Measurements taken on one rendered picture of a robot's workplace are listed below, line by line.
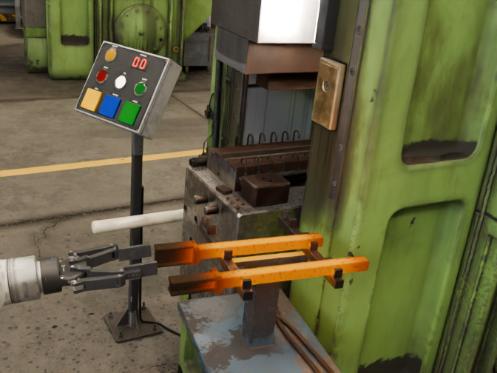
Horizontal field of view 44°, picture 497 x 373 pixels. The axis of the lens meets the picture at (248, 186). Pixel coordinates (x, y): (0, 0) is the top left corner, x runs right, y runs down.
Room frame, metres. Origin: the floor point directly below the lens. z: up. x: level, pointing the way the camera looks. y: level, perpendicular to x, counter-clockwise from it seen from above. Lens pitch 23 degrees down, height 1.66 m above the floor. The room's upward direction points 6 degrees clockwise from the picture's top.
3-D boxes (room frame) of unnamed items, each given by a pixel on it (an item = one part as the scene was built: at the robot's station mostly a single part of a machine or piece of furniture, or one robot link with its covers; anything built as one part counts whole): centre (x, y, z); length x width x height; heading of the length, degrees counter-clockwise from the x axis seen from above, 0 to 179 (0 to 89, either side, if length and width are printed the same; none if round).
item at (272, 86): (1.89, -0.14, 1.24); 0.30 x 0.07 x 0.06; 120
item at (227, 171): (1.89, -0.09, 0.96); 0.42 x 0.20 x 0.09; 120
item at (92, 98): (2.18, 0.60, 1.01); 0.07 x 0.05 x 0.07; 55
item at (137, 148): (2.22, 0.44, 0.54); 0.04 x 0.04 x 1.08; 30
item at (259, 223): (1.85, -0.13, 0.69); 0.56 x 0.38 x 0.45; 120
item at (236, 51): (1.89, -0.09, 1.32); 0.42 x 0.20 x 0.10; 120
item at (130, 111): (2.07, 0.43, 1.01); 0.07 x 0.05 x 0.07; 55
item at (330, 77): (1.58, -0.18, 1.27); 0.09 x 0.02 x 0.17; 30
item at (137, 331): (2.23, 0.44, 0.05); 0.22 x 0.22 x 0.09; 30
